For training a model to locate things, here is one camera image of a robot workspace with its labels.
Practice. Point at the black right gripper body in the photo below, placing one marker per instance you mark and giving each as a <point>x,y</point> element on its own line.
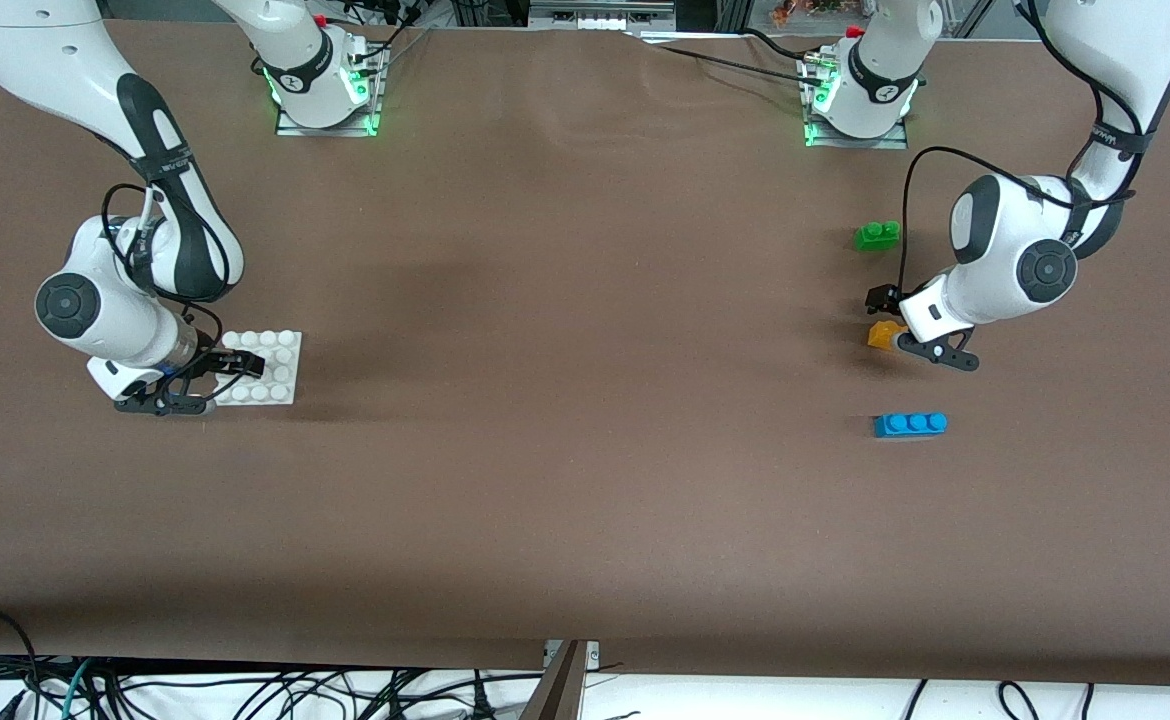
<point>207,362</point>

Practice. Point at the yellow toy block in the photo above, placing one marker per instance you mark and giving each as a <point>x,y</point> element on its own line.
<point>880,335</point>

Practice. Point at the white studded base plate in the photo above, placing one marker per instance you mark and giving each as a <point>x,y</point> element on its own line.
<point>275,360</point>

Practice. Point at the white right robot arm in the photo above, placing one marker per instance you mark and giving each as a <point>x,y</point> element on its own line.
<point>45,50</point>

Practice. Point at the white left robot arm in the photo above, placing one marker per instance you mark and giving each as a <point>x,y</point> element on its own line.
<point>1020,215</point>

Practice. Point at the green toy block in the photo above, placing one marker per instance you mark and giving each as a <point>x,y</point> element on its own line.
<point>875,238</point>

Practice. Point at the blue toy block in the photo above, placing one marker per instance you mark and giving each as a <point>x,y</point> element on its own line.
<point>910,426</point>

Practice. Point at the brown table cover sheet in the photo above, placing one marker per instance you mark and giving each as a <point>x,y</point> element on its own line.
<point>585,520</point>

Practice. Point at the grey box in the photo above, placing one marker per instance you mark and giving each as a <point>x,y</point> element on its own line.
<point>600,14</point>

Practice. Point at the silver metal bracket plate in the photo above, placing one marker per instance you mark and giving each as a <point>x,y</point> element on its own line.
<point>593,655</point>

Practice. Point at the dark slanted post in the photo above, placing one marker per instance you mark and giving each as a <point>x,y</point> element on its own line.
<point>555,695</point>

